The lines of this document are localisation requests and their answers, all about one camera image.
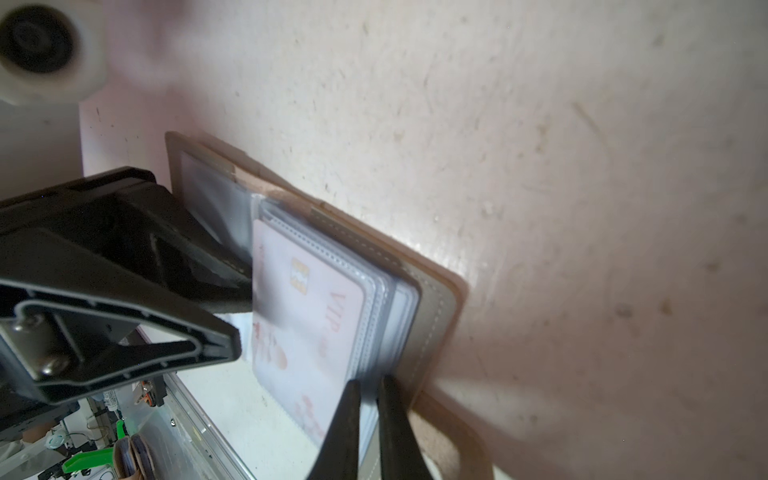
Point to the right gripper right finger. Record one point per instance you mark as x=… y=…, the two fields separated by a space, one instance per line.
x=400 y=455

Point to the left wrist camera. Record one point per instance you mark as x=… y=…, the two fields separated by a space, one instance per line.
x=52 y=51

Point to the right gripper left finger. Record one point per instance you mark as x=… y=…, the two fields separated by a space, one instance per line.
x=338 y=457

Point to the grey card holder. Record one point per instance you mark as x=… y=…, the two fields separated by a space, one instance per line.
x=457 y=450

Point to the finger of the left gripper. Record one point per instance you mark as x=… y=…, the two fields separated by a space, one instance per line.
x=74 y=323
x=127 y=218

